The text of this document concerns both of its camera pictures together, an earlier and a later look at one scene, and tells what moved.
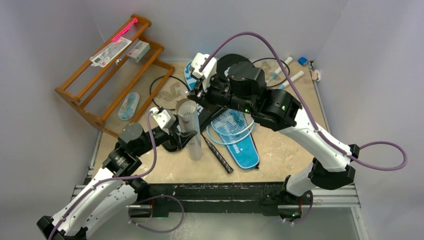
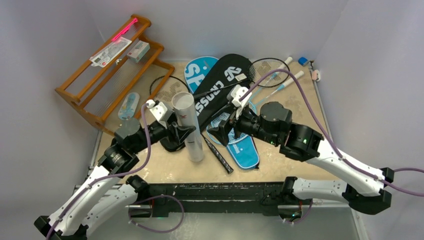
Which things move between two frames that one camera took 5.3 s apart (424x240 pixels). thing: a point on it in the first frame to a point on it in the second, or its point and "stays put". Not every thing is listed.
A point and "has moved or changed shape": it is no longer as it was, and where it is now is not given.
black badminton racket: x=165 y=90 stays put
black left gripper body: x=162 y=136 stays put
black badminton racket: x=274 y=75 stays put
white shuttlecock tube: x=188 y=121 has moved or changed shape
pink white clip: x=316 y=75 stays put
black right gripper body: x=203 y=91 to x=230 y=124
